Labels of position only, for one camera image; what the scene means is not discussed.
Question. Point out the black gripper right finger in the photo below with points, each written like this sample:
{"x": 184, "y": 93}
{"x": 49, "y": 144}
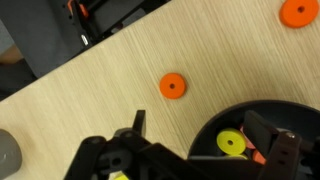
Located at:
{"x": 263, "y": 133}

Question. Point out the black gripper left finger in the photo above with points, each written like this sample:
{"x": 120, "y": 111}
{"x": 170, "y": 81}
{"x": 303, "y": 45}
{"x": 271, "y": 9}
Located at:
{"x": 140, "y": 121}

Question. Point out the orange disc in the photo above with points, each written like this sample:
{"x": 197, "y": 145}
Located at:
{"x": 299, "y": 15}
{"x": 257, "y": 157}
{"x": 247, "y": 143}
{"x": 176, "y": 90}

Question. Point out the black bowl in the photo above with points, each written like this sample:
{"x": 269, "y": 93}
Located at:
{"x": 216, "y": 126}

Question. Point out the black equipment bag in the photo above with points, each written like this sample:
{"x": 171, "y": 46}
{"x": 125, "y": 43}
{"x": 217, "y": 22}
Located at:
{"x": 106, "y": 16}

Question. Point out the black chair with brown back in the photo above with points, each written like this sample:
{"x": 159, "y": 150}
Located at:
{"x": 10, "y": 55}

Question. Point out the grey duct tape roll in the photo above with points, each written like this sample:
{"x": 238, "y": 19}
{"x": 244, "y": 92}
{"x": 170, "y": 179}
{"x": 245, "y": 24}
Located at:
{"x": 8, "y": 153}

